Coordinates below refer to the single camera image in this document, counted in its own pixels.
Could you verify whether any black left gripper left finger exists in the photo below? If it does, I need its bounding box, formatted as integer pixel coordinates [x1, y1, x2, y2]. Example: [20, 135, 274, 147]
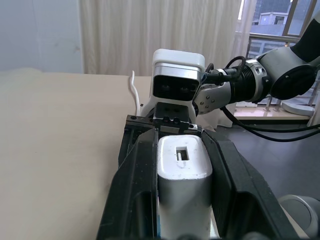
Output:
[96, 129, 159, 240]

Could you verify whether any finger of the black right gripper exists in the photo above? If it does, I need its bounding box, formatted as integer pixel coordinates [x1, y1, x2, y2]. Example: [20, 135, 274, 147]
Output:
[116, 127, 138, 172]

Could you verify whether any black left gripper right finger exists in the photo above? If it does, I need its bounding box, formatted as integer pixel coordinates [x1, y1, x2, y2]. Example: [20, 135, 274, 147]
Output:
[201, 130, 302, 240]

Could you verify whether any white charger block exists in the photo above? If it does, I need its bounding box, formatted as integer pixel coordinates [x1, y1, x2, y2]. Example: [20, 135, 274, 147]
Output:
[156, 134, 214, 240]

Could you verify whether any silver robot body part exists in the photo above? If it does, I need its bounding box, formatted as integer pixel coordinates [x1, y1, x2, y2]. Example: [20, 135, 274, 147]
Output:
[276, 194, 320, 240]

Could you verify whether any cream pleated curtain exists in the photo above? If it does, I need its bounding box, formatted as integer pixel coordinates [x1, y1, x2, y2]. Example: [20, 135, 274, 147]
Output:
[79, 0, 241, 132]

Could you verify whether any white round base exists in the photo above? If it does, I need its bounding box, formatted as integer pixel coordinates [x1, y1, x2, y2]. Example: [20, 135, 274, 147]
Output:
[281, 99, 316, 116]

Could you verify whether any metal window railing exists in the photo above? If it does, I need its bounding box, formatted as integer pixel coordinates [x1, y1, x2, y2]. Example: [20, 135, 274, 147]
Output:
[246, 32, 320, 61]

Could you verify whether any thin white cable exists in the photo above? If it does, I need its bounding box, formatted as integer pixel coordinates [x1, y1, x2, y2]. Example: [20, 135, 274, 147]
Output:
[128, 70, 141, 116]

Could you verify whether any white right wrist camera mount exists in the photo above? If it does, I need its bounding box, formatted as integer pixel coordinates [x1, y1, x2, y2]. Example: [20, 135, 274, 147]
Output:
[140, 48, 207, 124]

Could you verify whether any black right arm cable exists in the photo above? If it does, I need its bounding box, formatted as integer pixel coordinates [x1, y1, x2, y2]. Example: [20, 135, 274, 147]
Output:
[205, 56, 320, 143]

